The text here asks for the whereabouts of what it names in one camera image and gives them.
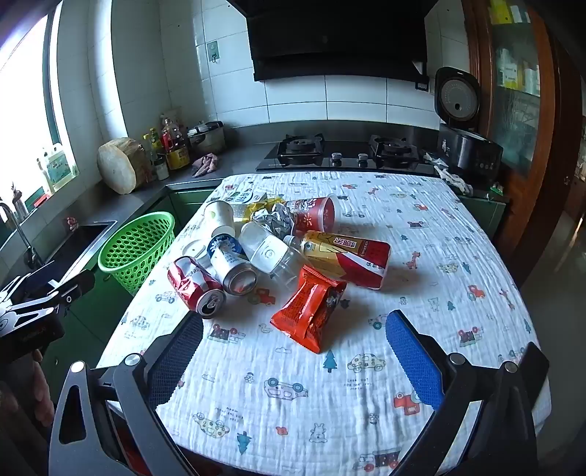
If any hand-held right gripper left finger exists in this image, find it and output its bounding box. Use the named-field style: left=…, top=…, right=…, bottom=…
left=48, top=312, right=204, bottom=476

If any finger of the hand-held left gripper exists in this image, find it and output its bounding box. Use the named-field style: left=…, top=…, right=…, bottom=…
left=7, top=271, right=97, bottom=321
left=0, top=274, right=51, bottom=312

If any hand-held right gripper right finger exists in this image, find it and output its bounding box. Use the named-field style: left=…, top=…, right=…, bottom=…
left=385, top=309, right=550, bottom=476

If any green plastic basket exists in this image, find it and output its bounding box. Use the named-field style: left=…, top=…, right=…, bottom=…
left=97, top=211, right=177, bottom=296

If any crushed red soda can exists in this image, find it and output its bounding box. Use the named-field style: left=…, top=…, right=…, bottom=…
left=167, top=256, right=226, bottom=318

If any white and blue can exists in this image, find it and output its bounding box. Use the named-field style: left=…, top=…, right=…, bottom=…
left=207, top=232, right=258, bottom=296

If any white plastic lid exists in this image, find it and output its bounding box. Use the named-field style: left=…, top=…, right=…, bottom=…
left=182, top=239, right=214, bottom=271

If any yellow and red drink bottle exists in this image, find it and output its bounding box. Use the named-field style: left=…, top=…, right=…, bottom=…
left=282, top=230, right=392, bottom=290

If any red snack bag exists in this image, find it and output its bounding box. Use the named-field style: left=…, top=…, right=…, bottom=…
left=270, top=264, right=349, bottom=354

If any clear plastic bottle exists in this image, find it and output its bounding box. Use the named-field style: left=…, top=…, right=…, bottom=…
left=239, top=221, right=308, bottom=290

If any white paper cup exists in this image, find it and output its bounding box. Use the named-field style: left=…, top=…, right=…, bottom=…
left=203, top=200, right=238, bottom=239

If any yellow wrapper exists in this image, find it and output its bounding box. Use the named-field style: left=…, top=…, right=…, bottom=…
left=242, top=197, right=287, bottom=220

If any silver foil wrapper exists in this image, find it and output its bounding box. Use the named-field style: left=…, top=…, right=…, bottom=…
left=251, top=202, right=296, bottom=239

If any red paper noodle cup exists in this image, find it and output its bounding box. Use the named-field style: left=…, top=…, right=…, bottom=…
left=279, top=194, right=337, bottom=238

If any white drink carton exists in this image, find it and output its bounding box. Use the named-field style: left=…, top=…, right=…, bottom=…
left=223, top=191, right=268, bottom=207

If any person's left hand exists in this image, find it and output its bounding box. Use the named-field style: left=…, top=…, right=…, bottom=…
left=25, top=350, right=55, bottom=426

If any steel kitchen sink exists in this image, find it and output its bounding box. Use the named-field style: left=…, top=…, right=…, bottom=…
left=0, top=221, right=119, bottom=303

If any steel faucet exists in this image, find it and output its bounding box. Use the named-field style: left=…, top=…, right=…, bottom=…
left=0, top=201, right=44, bottom=271

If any steel utensil holder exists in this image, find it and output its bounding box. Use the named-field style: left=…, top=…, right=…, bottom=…
left=11, top=183, right=28, bottom=216

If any printed blanket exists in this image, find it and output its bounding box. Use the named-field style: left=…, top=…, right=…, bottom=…
left=94, top=171, right=550, bottom=476

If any clear detergent jug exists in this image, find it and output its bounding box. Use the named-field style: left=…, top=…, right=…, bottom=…
left=43, top=143, right=79, bottom=192

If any round wooden chopping block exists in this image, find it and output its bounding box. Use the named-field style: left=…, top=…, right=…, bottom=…
left=97, top=137, right=154, bottom=195

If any large cooking oil bottle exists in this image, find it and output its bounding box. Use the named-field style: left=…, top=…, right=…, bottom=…
left=160, top=116, right=192, bottom=171

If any pink rag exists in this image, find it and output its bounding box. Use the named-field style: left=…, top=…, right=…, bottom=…
left=191, top=153, right=219, bottom=178

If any window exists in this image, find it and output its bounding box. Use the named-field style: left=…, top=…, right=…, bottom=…
left=0, top=0, right=81, bottom=216

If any white crumpled cloth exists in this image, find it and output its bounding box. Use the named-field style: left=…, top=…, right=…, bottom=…
left=423, top=151, right=474, bottom=195

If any steel pressure cooker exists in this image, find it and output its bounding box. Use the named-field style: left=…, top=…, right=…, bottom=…
left=187, top=120, right=226, bottom=156

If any black gas stove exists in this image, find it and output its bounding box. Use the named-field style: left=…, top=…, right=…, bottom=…
left=255, top=133, right=438, bottom=177

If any black rice cooker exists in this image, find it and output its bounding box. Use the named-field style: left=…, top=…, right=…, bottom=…
left=433, top=66, right=504, bottom=188

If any wooden glass-door cabinet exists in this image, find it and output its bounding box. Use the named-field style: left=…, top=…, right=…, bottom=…
left=462, top=0, right=586, bottom=285

